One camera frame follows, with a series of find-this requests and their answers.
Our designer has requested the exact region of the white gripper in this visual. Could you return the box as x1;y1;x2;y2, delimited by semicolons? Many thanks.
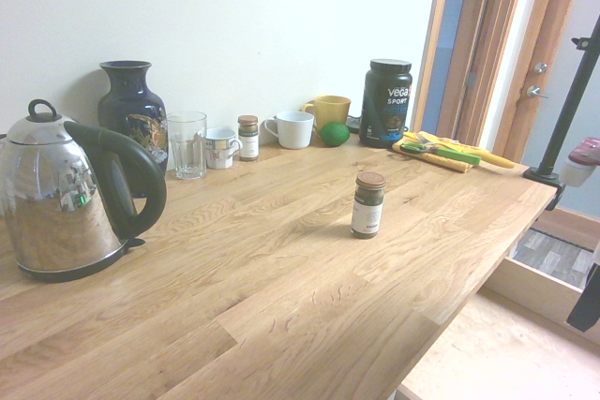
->
566;230;600;333

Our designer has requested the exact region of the seasoning jar copper lid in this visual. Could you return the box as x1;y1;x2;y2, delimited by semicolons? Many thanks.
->
350;171;388;240

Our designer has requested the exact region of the light wood open drawer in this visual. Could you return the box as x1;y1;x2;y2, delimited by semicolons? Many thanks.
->
396;254;600;400

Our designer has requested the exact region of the small spice jar brown lid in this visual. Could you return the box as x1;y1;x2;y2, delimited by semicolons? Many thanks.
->
236;114;260;163

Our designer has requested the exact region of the yellow cloth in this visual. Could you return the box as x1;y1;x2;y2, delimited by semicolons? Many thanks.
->
391;130;484;174

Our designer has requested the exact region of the metal fork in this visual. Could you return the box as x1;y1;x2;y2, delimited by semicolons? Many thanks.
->
412;132;463;149

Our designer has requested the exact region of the black protein powder tub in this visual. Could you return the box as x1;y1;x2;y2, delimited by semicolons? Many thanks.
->
358;58;413;150

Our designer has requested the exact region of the wooden door frosted glass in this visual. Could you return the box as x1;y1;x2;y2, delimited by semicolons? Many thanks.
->
487;0;600;218

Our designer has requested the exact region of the green lime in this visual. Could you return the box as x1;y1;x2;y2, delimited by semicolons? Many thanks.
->
318;121;352;148

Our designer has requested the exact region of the yellow mug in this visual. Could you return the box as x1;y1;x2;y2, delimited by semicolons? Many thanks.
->
300;95;353;135

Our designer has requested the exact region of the plain white mug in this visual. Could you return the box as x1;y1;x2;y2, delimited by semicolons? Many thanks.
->
261;111;315;150

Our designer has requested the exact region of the small patterned white mug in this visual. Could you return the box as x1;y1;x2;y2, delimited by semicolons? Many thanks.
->
204;126;244;170

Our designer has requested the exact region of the clear drinking glass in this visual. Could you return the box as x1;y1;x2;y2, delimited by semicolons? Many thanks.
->
166;111;208;181

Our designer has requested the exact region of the dark blue painted vase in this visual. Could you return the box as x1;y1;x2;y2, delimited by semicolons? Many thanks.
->
97;60;169;199

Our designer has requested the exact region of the stainless steel electric kettle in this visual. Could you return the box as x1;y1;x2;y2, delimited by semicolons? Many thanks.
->
0;98;168;284

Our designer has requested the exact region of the yellow handled utensil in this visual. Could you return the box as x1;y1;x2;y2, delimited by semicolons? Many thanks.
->
468;148;516;170

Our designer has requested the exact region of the black camera stand with clamp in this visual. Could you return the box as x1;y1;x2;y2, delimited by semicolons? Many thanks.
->
522;15;600;212

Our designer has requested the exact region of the green handled utensil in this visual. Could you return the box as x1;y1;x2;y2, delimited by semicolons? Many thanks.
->
399;141;483;167

